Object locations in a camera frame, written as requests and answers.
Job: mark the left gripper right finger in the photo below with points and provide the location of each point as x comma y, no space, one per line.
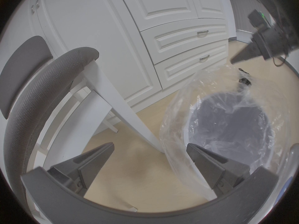
210,167

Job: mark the white trash bin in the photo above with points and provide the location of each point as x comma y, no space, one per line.
233,129

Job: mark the clear plastic bag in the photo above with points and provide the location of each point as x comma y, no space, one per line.
177,115

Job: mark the crumpled black plastic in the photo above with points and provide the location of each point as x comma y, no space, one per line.
244,81

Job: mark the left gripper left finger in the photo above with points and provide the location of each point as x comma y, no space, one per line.
91,164

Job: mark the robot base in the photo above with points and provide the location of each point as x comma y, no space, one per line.
293,157

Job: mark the white wardrobe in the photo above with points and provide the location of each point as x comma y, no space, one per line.
105,27

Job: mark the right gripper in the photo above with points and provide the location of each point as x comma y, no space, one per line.
272,42

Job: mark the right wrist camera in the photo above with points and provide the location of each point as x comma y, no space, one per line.
255,19

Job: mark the white chair with grey cushions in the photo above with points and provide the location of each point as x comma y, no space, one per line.
46,90

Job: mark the grey curtain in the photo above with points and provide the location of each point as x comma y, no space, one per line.
240,13

